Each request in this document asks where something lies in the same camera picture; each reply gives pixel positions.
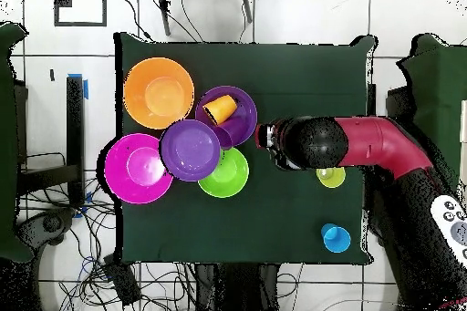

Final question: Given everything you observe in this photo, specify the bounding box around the purple cup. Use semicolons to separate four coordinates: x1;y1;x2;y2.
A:
214;117;250;150

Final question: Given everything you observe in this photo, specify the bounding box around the purple bowl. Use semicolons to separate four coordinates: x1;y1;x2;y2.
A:
160;119;223;183
194;85;259;148

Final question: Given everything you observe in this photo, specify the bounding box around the orange cup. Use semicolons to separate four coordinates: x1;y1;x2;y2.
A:
217;94;239;114
202;98;228;126

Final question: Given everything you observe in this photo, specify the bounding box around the yellow cup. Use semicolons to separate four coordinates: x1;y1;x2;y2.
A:
316;166;347;189

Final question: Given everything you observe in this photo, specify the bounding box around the green bowl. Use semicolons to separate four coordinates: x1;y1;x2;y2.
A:
197;147;250;199

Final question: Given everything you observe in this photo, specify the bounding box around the dark green table cloth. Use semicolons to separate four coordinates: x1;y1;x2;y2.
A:
113;31;379;266

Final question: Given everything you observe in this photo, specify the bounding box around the orange bowl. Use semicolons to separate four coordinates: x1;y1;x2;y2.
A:
122;57;195;130

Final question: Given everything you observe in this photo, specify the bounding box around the blue cup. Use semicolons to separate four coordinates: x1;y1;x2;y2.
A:
320;223;352;254

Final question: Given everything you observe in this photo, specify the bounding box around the pink bowl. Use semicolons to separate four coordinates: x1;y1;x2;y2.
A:
104;132;174;205

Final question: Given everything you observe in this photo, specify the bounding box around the green cloth covered table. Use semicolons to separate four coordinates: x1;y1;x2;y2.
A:
0;21;35;264
396;32;467;195

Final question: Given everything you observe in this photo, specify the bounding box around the blue tape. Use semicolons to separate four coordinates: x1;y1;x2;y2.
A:
67;73;89;101

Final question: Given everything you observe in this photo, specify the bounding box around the black power adapter box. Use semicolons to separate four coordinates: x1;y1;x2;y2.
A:
102;253;142;307

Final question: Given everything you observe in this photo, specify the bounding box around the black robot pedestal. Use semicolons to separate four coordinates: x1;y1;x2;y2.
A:
194;262;280;311

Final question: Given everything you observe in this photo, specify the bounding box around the black table frame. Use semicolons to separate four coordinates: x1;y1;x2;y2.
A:
16;75;86;207

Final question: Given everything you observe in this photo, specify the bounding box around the floor cable bundle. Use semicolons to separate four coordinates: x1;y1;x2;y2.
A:
17;175;198;311

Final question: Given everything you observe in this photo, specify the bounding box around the black square floor frame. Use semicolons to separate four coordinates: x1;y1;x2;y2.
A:
53;0;108;27

